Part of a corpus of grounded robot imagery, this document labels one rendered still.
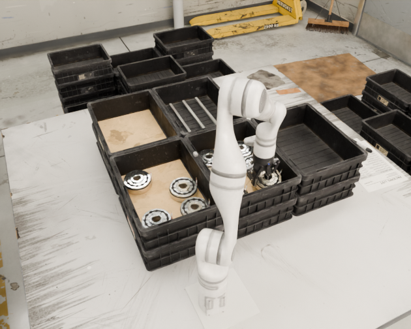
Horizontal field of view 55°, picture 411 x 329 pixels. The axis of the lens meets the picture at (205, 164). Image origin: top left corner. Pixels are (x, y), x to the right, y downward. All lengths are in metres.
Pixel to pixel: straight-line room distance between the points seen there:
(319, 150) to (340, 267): 0.50
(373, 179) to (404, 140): 0.91
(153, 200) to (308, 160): 0.65
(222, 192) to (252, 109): 0.23
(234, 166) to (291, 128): 0.87
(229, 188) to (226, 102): 0.21
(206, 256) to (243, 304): 0.32
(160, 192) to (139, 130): 0.41
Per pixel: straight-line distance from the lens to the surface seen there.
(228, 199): 1.02
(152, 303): 1.38
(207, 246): 1.09
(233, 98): 0.95
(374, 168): 1.93
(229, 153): 0.99
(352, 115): 3.05
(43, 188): 1.82
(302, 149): 1.73
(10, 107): 3.82
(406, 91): 3.26
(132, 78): 2.91
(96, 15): 4.66
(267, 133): 1.30
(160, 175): 1.57
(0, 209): 2.86
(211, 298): 1.26
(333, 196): 1.68
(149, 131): 1.79
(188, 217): 1.28
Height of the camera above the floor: 1.90
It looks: 42 degrees down
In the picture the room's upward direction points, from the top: straight up
